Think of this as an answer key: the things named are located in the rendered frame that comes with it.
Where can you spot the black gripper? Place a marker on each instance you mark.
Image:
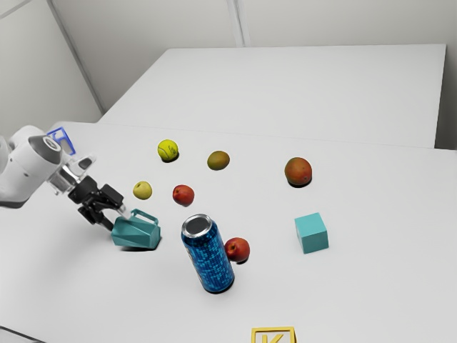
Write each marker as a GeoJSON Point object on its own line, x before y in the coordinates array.
{"type": "Point", "coordinates": [107, 196]}

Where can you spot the teal faceted mug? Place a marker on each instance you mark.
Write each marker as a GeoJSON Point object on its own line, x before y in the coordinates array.
{"type": "Point", "coordinates": [137, 234]}

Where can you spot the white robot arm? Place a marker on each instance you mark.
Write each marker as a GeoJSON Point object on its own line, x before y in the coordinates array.
{"type": "Point", "coordinates": [26, 168]}

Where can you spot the yellow green apple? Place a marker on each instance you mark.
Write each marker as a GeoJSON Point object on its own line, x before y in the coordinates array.
{"type": "Point", "coordinates": [142, 190]}

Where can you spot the red peach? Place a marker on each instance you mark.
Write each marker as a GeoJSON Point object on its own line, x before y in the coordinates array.
{"type": "Point", "coordinates": [238, 249]}
{"type": "Point", "coordinates": [183, 195]}

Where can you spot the blue letter block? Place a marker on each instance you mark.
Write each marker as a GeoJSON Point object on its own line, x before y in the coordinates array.
{"type": "Point", "coordinates": [68, 141]}

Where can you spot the yellow tennis ball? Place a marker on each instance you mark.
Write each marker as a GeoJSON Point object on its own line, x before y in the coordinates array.
{"type": "Point", "coordinates": [167, 150]}

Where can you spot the blue patterned can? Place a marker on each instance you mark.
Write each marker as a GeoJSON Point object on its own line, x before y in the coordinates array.
{"type": "Point", "coordinates": [209, 255]}

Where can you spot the green brown oval fruit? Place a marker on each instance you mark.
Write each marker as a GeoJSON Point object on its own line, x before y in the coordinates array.
{"type": "Point", "coordinates": [218, 160]}

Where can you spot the red green mango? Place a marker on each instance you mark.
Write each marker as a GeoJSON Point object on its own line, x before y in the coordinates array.
{"type": "Point", "coordinates": [298, 171]}

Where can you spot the teal cube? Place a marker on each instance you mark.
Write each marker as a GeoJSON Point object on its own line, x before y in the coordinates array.
{"type": "Point", "coordinates": [311, 234]}

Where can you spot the yellow letter block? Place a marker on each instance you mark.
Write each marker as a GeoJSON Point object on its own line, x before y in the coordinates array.
{"type": "Point", "coordinates": [273, 336]}

